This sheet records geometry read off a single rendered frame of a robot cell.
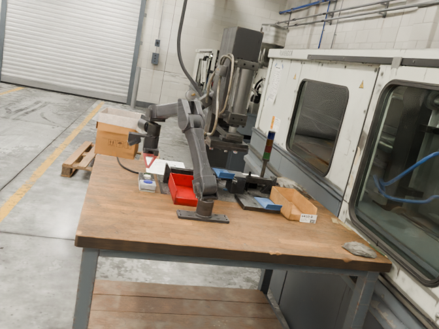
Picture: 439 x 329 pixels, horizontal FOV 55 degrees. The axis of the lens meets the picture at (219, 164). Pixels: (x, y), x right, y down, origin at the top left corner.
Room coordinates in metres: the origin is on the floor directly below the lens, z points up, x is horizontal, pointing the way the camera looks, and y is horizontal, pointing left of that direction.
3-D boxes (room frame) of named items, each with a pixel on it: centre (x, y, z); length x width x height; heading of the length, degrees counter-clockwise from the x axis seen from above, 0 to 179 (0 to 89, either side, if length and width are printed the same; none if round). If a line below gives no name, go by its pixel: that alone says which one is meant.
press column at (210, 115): (2.21, 0.04, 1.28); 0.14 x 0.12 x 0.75; 105
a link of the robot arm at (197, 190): (1.53, 0.03, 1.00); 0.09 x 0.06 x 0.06; 133
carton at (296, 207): (1.84, -0.36, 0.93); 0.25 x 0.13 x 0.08; 15
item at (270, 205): (1.80, -0.24, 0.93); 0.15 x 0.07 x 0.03; 18
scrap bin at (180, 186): (1.74, 0.12, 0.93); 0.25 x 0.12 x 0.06; 15
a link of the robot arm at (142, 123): (1.87, 0.34, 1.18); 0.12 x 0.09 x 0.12; 43
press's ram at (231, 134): (2.02, 0.00, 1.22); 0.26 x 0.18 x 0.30; 15
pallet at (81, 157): (4.95, 1.23, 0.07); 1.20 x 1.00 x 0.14; 9
